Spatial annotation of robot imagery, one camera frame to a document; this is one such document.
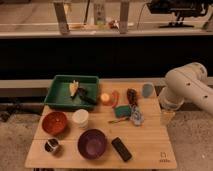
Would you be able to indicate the red chili pepper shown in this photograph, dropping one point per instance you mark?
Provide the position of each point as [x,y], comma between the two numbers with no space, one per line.
[115,98]

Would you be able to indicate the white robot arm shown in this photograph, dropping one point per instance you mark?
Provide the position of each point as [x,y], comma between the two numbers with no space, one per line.
[187,83]

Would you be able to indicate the blue cup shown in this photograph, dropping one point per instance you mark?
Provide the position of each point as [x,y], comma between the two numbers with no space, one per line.
[147,90]

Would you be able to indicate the white cylindrical cup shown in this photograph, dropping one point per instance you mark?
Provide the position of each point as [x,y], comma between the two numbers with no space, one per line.
[81,118]

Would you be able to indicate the small orange fruit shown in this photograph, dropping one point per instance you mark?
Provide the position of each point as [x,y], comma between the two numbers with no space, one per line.
[105,98]

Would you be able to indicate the dark red berry cluster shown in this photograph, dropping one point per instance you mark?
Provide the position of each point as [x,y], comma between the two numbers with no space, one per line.
[132,96]

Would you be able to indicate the green sponge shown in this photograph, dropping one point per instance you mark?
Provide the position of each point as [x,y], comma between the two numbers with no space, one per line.
[122,111]

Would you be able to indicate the small brass spoon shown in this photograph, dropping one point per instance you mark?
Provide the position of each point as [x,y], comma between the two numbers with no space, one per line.
[118,120]

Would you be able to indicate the green plastic tray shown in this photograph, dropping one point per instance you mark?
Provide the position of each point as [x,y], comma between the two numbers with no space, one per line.
[59,94]

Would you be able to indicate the crumpled blue grey cloth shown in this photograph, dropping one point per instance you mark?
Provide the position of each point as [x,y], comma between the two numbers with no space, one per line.
[136,116]

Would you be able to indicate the purple bowl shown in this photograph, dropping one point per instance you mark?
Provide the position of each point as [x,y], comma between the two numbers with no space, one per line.
[92,144]

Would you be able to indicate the orange red bowl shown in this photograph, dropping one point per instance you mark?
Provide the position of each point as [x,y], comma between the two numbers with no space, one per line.
[54,123]

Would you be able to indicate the black rectangular block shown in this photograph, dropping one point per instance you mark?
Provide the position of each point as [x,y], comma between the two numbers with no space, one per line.
[121,149]

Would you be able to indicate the black monitor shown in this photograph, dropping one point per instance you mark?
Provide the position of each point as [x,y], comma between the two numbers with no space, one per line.
[181,9]

